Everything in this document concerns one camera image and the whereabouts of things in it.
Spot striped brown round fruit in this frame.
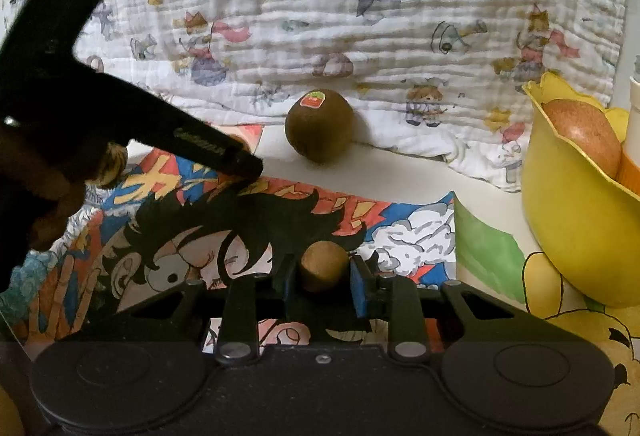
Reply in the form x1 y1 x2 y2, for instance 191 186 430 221
97 141 128 188

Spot yellow plastic bowl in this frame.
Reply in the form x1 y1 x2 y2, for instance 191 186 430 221
521 72 640 308

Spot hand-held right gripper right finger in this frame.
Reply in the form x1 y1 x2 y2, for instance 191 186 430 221
350 255 561 362

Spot cartoon face poster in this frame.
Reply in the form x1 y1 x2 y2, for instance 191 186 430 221
0 123 458 357

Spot small brown round fruit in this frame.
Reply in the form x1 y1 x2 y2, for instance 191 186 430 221
299 240 349 294

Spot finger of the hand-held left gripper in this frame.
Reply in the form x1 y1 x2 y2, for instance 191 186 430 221
215 132 265 178

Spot brown kiwi with sticker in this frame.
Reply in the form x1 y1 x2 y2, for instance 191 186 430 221
284 89 355 165

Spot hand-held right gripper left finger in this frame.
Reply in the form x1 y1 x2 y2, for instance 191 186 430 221
80 255 302 363

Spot person's left hand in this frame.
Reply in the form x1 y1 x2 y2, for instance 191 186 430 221
0 136 90 251

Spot yellow bear drawing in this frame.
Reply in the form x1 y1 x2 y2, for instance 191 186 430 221
452 203 640 436

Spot printed blanket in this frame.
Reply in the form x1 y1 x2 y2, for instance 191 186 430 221
0 0 632 194

